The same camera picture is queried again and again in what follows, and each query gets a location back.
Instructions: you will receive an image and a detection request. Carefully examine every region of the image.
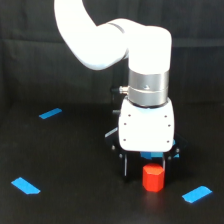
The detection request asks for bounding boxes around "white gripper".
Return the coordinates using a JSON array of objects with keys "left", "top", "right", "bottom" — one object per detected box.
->
[{"left": 104, "top": 97, "right": 188, "bottom": 183}]

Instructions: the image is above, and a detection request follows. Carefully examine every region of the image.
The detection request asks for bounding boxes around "red hexagonal block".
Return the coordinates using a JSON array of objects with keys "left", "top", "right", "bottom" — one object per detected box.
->
[{"left": 142, "top": 163, "right": 165, "bottom": 192}]

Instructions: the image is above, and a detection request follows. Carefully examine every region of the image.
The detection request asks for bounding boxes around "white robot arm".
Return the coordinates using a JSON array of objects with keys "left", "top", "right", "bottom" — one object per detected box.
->
[{"left": 54, "top": 0, "right": 186, "bottom": 173}]

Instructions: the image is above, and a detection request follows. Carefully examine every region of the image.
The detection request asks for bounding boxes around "blue tape rectangle patch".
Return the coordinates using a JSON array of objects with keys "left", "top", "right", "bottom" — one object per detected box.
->
[{"left": 140, "top": 152, "right": 180, "bottom": 160}]

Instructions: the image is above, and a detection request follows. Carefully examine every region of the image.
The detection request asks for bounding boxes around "blue tape strip bottom right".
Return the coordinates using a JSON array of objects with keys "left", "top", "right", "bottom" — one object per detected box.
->
[{"left": 182, "top": 186, "right": 212, "bottom": 203}]

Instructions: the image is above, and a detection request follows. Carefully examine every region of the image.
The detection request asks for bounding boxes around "blue tape strip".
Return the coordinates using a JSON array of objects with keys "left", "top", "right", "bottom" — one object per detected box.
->
[
  {"left": 11, "top": 177, "right": 40, "bottom": 195},
  {"left": 39, "top": 108, "right": 62, "bottom": 119},
  {"left": 182, "top": 186, "right": 212, "bottom": 203}
]

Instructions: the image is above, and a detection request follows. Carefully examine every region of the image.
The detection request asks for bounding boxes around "blue tape strip top left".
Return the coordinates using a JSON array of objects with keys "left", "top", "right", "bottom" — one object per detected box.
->
[{"left": 39, "top": 108, "right": 62, "bottom": 119}]

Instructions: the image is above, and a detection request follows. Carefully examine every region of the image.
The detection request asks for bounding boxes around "blue tape strip bottom left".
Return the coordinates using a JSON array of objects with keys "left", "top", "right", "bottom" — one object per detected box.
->
[{"left": 11, "top": 177, "right": 40, "bottom": 195}]

